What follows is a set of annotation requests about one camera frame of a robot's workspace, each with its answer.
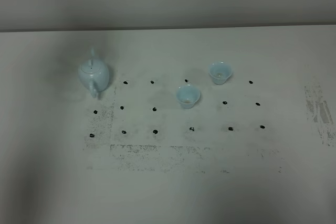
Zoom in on near light blue teacup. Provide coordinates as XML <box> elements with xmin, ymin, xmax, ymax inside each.
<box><xmin>176</xmin><ymin>84</ymin><xmax>201</xmax><ymax>109</ymax></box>

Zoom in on light blue teacup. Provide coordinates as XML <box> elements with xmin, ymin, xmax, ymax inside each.
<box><xmin>208</xmin><ymin>61</ymin><xmax>233</xmax><ymax>85</ymax></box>
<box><xmin>176</xmin><ymin>84</ymin><xmax>201</xmax><ymax>109</ymax></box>

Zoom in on far light blue teacup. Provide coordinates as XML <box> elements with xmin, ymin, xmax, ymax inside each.
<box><xmin>208</xmin><ymin>61</ymin><xmax>233</xmax><ymax>85</ymax></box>

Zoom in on light blue porcelain teapot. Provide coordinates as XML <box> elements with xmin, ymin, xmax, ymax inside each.
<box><xmin>78</xmin><ymin>47</ymin><xmax>110</xmax><ymax>98</ymax></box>

